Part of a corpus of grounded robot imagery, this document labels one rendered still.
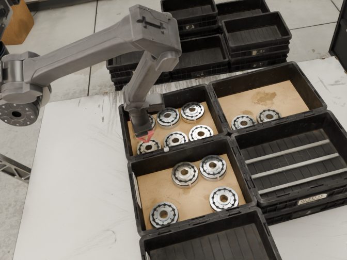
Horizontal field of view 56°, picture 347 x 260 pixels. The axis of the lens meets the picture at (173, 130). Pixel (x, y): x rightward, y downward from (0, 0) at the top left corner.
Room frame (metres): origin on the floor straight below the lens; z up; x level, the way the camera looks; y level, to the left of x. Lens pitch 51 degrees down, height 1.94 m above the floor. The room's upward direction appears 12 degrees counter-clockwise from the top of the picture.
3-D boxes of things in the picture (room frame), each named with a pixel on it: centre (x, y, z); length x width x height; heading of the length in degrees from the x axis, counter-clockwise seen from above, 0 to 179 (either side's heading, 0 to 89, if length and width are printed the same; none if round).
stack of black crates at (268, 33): (1.79, -0.67, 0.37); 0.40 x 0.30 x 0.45; 86
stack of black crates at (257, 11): (2.19, -0.69, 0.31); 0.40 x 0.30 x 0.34; 86
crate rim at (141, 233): (0.58, -0.01, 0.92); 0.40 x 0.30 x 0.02; 93
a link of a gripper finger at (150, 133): (0.79, 0.11, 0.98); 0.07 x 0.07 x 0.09; 9
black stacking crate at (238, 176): (0.58, -0.01, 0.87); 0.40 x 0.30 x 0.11; 93
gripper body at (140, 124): (0.81, 0.11, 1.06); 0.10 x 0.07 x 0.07; 9
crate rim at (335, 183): (0.60, -0.41, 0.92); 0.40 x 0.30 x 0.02; 93
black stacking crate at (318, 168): (0.60, -0.41, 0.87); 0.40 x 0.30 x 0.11; 93
